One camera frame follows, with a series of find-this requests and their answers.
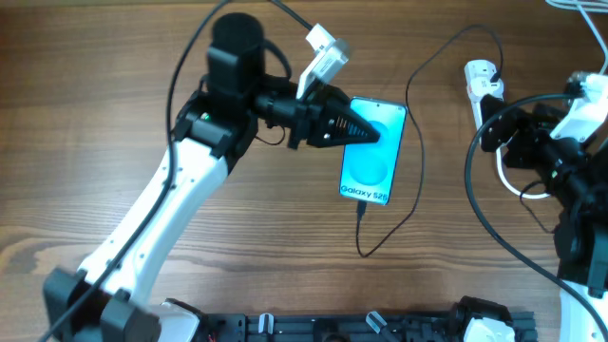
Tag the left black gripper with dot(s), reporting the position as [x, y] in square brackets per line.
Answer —
[299, 122]

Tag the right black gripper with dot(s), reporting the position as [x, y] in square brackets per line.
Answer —
[524, 140]

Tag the teal Galaxy S25 smartphone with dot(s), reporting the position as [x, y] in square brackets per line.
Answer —
[368, 169]

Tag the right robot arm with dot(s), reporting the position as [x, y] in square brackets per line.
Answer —
[577, 180]

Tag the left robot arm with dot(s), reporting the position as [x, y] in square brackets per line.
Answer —
[106, 299]

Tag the white charger plug adapter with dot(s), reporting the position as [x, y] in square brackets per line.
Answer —
[482, 78]

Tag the white power strip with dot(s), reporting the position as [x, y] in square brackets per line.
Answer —
[477, 95]

